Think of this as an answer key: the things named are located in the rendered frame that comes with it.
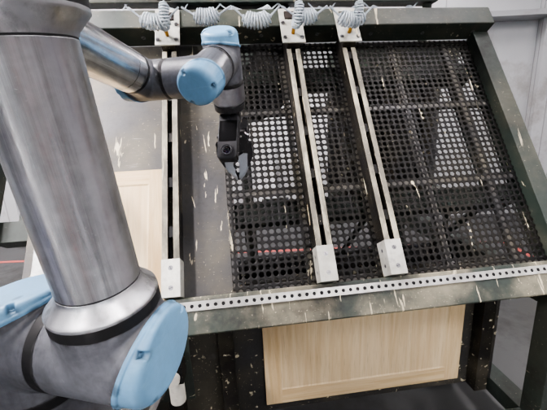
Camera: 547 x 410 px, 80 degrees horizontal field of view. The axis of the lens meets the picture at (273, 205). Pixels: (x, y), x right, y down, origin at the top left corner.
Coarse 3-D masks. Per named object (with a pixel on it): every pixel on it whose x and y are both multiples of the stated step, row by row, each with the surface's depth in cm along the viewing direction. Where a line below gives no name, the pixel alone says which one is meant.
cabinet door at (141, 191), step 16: (128, 176) 123; (144, 176) 124; (160, 176) 124; (128, 192) 121; (144, 192) 122; (160, 192) 122; (128, 208) 119; (144, 208) 120; (160, 208) 120; (128, 224) 117; (144, 224) 118; (160, 224) 118; (144, 240) 116; (160, 240) 116; (144, 256) 114; (160, 256) 114; (160, 272) 113; (160, 288) 111
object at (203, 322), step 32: (288, 288) 111; (416, 288) 115; (448, 288) 116; (480, 288) 117; (512, 288) 117; (544, 288) 118; (192, 320) 106; (224, 320) 106; (256, 320) 107; (288, 320) 108; (320, 320) 109
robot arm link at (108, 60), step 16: (96, 32) 47; (96, 48) 47; (112, 48) 50; (128, 48) 54; (96, 64) 49; (112, 64) 51; (128, 64) 54; (144, 64) 58; (160, 64) 60; (96, 80) 53; (112, 80) 54; (128, 80) 56; (144, 80) 59; (160, 80) 60; (128, 96) 64; (144, 96) 62; (160, 96) 63
